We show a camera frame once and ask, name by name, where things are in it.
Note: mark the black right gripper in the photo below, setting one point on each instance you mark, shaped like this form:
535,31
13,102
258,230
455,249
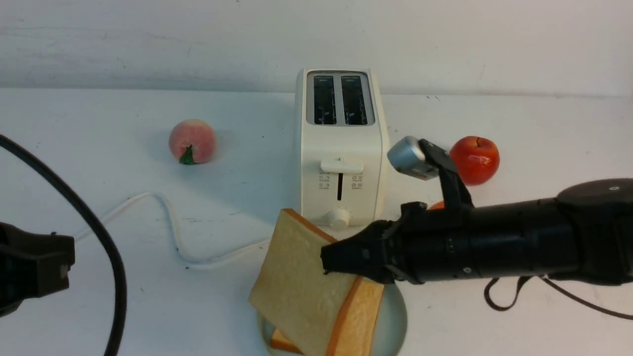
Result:
423,245

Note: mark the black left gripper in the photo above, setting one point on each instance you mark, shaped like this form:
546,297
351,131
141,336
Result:
32,265

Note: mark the toasted bread slice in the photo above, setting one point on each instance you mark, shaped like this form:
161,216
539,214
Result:
321,314
279,342

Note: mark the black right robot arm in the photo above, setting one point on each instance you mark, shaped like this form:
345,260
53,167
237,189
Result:
583,234

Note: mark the orange persimmon with green leaf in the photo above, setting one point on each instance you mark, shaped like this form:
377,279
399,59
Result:
436,206

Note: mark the light blue round plate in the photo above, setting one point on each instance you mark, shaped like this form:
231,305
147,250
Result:
389,333

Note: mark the red apple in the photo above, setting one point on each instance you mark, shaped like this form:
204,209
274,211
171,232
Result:
477,159

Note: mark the cream white toaster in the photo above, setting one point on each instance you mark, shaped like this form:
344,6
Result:
340,147

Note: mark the pink peach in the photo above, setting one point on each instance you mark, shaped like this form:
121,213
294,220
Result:
192,142

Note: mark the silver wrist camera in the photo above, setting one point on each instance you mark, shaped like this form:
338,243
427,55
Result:
407,158

